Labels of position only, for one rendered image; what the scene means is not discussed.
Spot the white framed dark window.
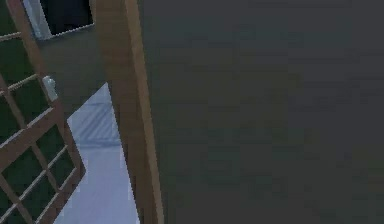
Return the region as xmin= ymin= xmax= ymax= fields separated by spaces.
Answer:
xmin=22 ymin=0 xmax=96 ymax=41

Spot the brown glass-paned room door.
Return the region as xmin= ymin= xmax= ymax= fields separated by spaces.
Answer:
xmin=0 ymin=0 xmax=87 ymax=224

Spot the white door handle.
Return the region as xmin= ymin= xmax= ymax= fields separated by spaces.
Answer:
xmin=41 ymin=75 xmax=59 ymax=103

